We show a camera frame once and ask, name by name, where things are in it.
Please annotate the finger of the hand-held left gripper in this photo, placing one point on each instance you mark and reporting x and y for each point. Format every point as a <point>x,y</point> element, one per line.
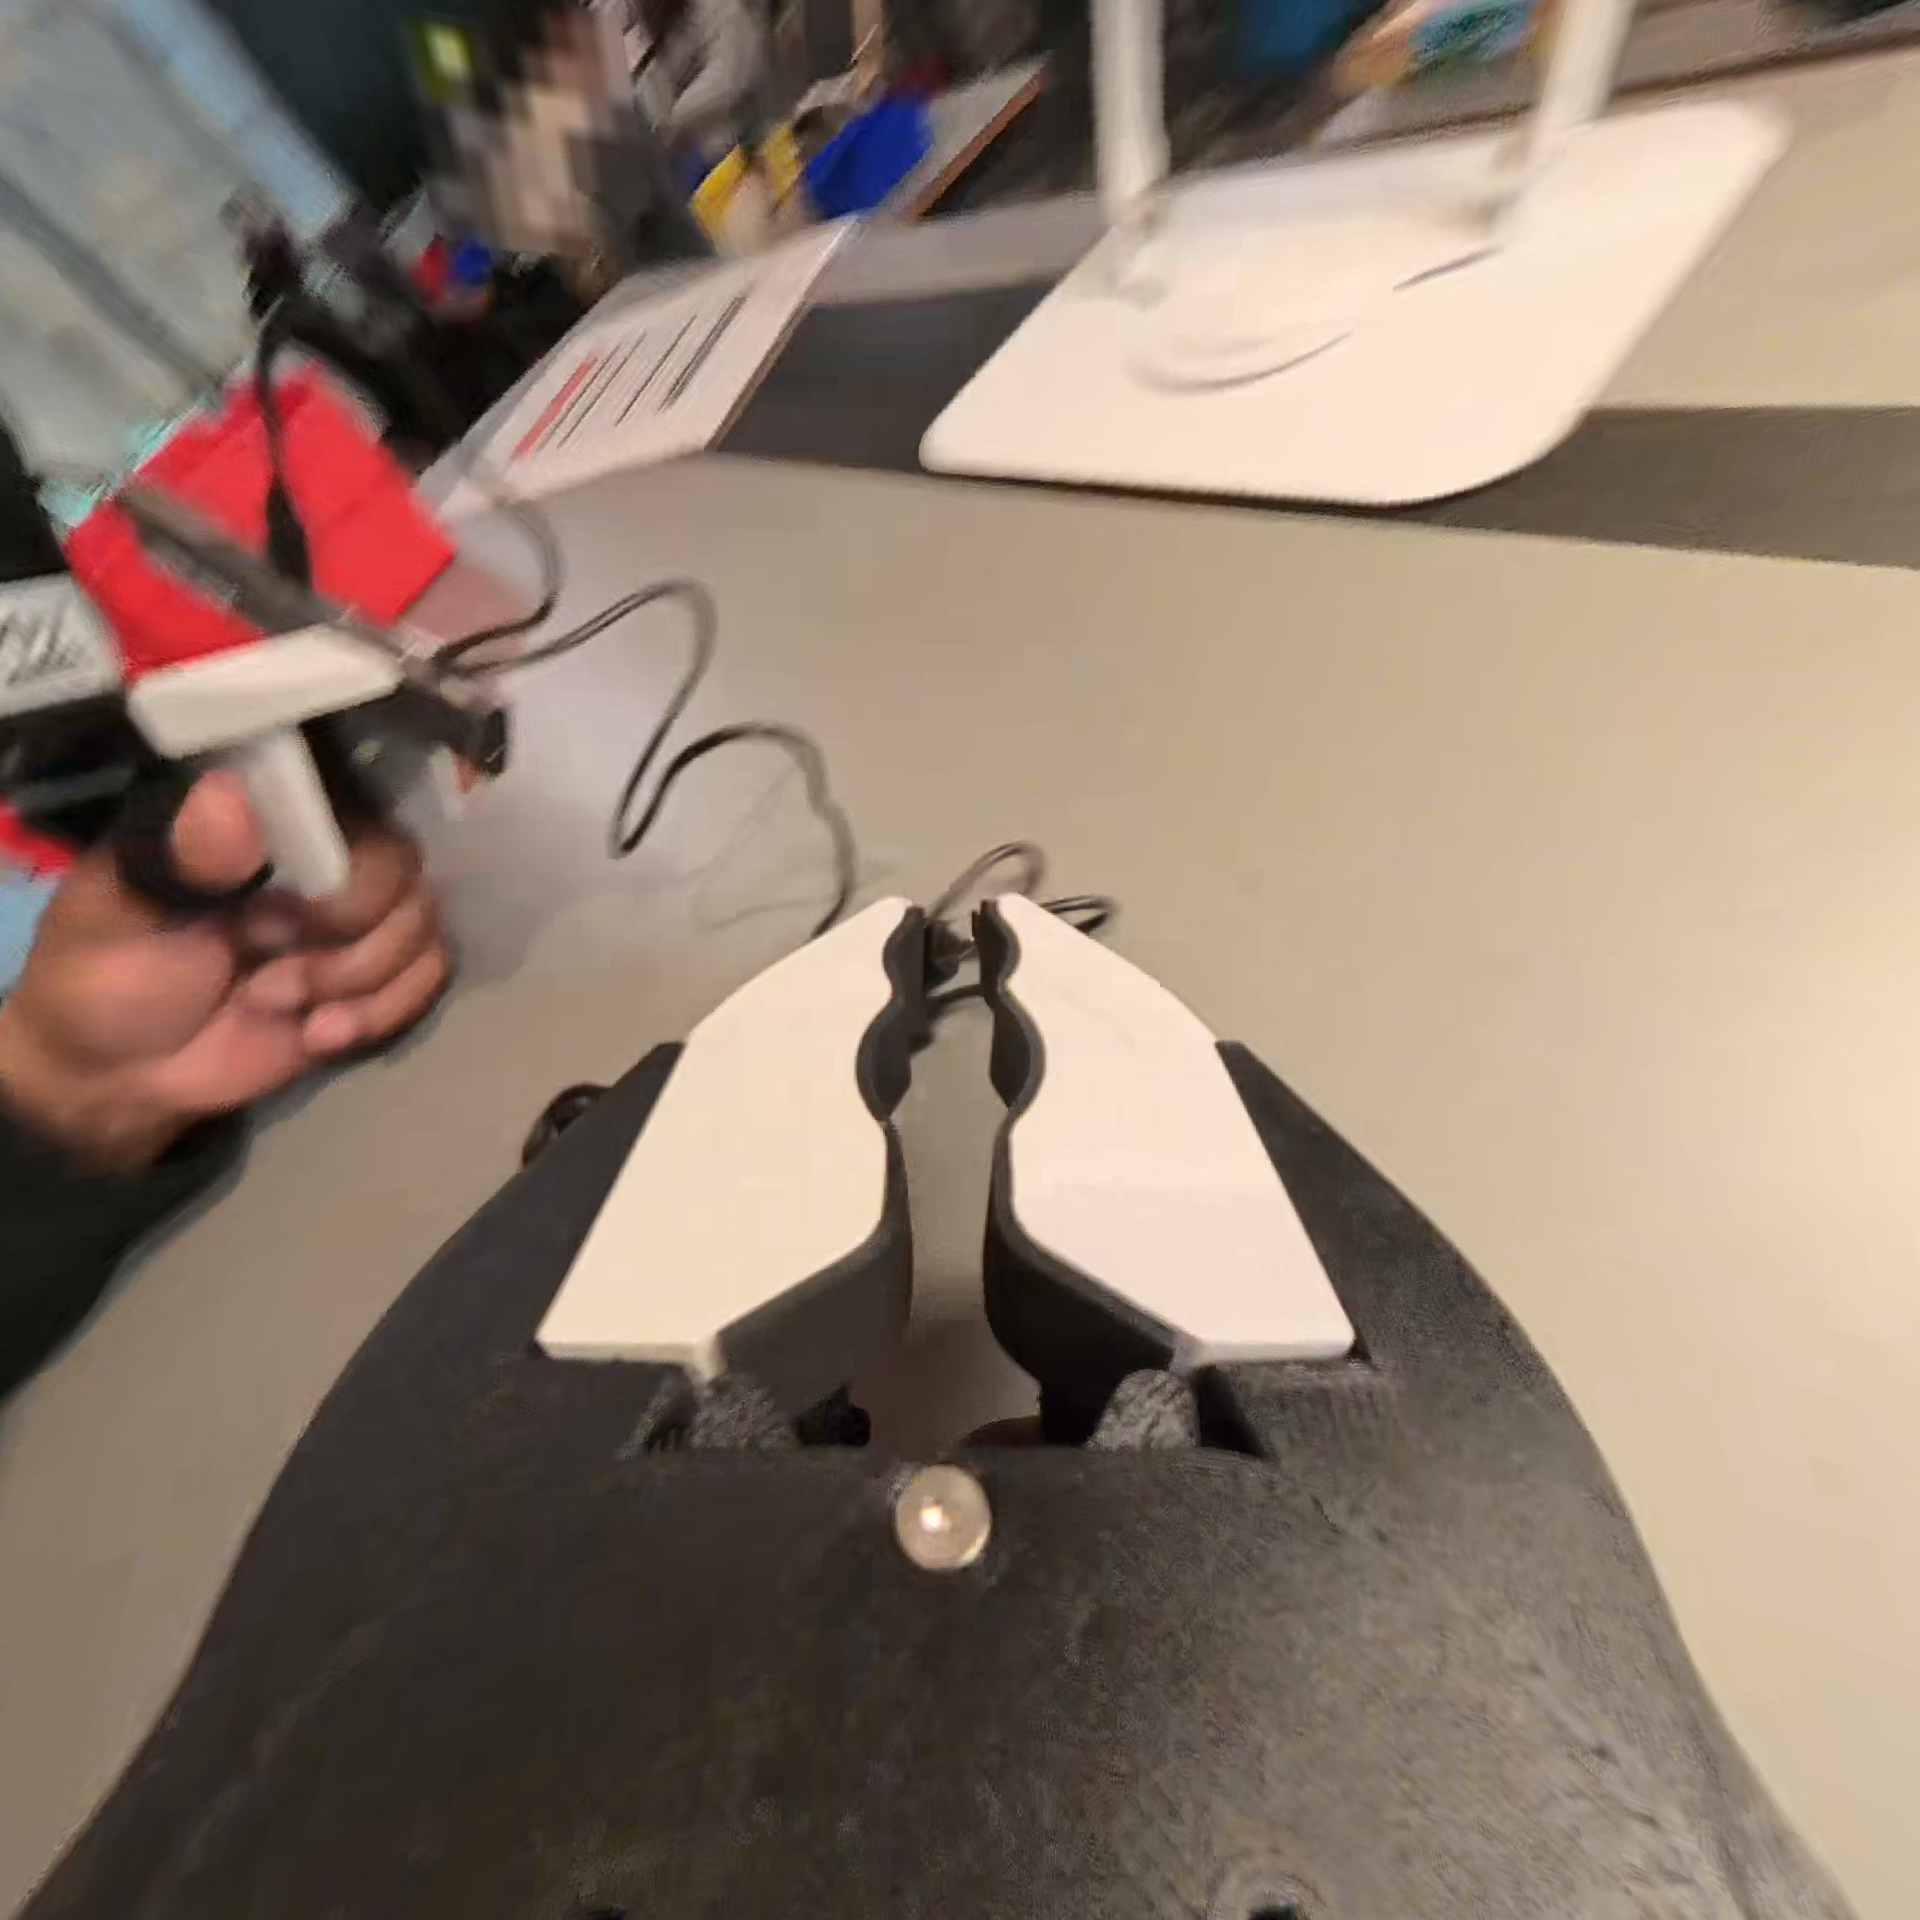
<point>434,727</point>

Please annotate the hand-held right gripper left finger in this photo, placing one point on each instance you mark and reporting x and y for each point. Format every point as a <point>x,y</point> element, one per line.
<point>735,1171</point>

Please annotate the person's left hand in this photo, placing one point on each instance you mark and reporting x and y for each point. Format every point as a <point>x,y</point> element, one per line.
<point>194,1005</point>

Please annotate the yellow plastic container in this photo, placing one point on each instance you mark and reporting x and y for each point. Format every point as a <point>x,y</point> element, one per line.
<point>751,187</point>

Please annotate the red plastic bin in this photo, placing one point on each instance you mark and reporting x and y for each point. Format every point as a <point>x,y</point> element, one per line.
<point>360,510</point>

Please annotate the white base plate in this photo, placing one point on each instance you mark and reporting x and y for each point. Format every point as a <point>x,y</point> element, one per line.
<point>1500,375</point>

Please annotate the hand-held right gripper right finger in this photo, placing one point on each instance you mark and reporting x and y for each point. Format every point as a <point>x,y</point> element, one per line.
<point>1172,1185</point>

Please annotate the person's left forearm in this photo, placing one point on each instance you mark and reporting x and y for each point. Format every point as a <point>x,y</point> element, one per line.
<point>77,1261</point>

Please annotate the printed instruction sheet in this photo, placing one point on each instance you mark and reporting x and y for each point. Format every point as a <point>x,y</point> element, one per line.
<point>676,346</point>

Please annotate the small blue bin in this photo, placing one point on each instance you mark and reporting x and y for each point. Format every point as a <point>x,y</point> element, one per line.
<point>869,150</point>

